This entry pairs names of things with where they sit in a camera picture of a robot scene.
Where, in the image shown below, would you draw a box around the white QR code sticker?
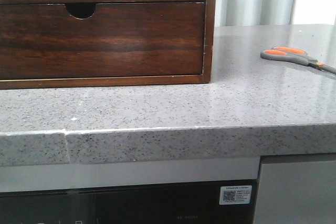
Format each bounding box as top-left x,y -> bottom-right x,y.
219,185 -> 253,205

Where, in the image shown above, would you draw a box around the dark wooden drawer cabinet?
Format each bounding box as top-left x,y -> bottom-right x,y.
1,0 -> 215,89

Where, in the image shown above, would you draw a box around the black built-in appliance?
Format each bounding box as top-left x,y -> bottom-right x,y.
1,179 -> 257,223

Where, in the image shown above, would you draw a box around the grey orange scissors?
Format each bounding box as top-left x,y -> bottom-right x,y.
260,46 -> 335,74

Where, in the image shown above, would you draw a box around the grey cabinet door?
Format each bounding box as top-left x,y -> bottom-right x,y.
254,158 -> 335,223

